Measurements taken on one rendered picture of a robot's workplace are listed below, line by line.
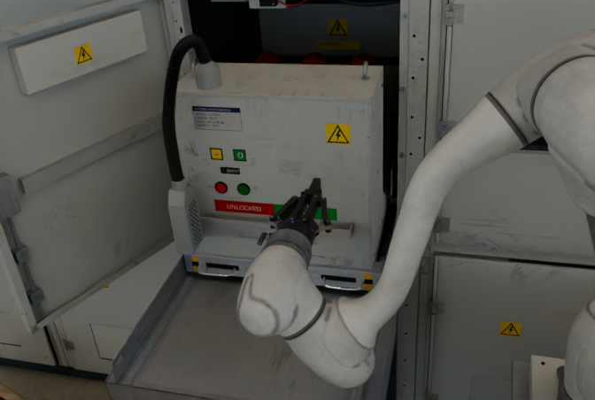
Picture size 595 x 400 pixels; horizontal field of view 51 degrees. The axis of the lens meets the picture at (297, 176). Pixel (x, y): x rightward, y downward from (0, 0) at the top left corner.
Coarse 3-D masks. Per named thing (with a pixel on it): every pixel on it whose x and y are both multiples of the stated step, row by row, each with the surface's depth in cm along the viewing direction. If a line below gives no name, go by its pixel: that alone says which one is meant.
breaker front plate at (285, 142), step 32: (192, 96) 146; (224, 96) 144; (192, 128) 150; (256, 128) 146; (288, 128) 144; (320, 128) 142; (352, 128) 140; (192, 160) 155; (224, 160) 153; (256, 160) 150; (288, 160) 148; (320, 160) 146; (352, 160) 144; (256, 192) 155; (288, 192) 153; (352, 192) 148; (256, 256) 165; (320, 256) 160; (352, 256) 158
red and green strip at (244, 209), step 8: (216, 200) 159; (224, 200) 159; (216, 208) 160; (224, 208) 160; (232, 208) 159; (240, 208) 159; (248, 208) 158; (256, 208) 157; (264, 208) 157; (272, 208) 156; (280, 208) 156; (320, 208) 153; (328, 208) 152; (320, 216) 154; (328, 216) 153; (336, 216) 153
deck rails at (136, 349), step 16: (384, 240) 182; (176, 272) 167; (192, 272) 175; (160, 288) 159; (176, 288) 168; (160, 304) 159; (176, 304) 163; (144, 320) 151; (160, 320) 158; (128, 336) 144; (144, 336) 152; (160, 336) 153; (128, 352) 144; (144, 352) 148; (112, 368) 138; (128, 368) 144; (128, 384) 140; (368, 384) 136
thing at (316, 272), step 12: (192, 264) 171; (216, 264) 169; (228, 264) 167; (240, 264) 166; (312, 264) 162; (240, 276) 169; (312, 276) 163; (336, 276) 161; (348, 276) 160; (372, 276) 158; (372, 288) 160
